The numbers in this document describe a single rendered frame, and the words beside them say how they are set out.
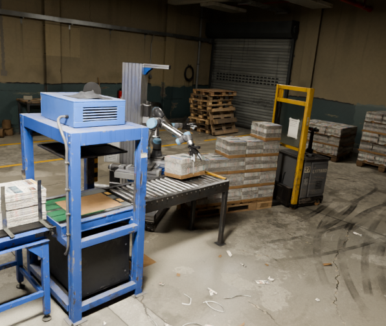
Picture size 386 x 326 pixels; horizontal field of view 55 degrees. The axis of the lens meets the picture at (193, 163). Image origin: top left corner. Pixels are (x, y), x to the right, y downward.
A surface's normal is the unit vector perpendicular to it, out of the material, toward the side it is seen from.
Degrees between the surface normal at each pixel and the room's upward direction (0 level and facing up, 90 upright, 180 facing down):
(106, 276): 90
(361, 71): 90
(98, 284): 90
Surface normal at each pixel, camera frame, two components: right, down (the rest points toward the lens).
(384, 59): -0.72, 0.13
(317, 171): 0.44, 0.26
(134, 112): -0.19, 0.24
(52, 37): 0.69, 0.24
